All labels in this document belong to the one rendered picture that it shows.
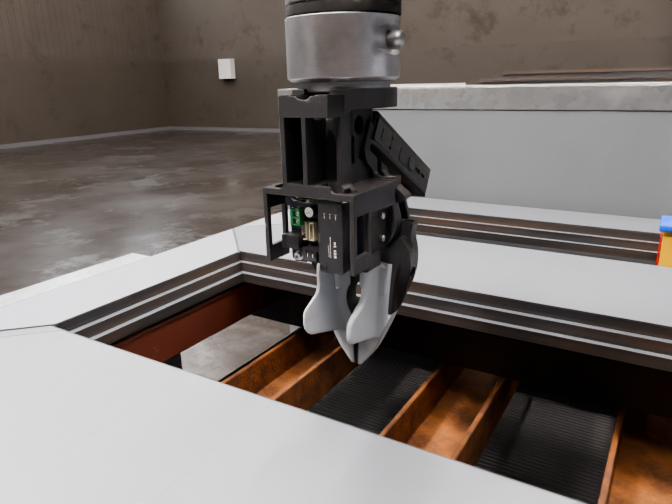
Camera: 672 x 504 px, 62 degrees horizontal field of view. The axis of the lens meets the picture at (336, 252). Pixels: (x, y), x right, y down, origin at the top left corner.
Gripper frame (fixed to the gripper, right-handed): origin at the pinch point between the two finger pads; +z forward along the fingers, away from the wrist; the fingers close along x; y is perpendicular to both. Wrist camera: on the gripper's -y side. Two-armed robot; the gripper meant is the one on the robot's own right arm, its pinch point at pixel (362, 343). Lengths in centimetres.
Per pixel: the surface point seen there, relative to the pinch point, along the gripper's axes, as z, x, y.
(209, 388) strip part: 0.8, -7.1, 10.3
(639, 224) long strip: 1, 16, -55
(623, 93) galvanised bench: -18, 11, -63
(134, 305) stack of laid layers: 2.1, -27.7, 0.3
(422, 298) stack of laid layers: 2.3, -1.8, -16.6
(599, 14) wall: -111, -119, -996
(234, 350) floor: 86, -127, -119
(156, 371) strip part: 0.8, -12.5, 10.5
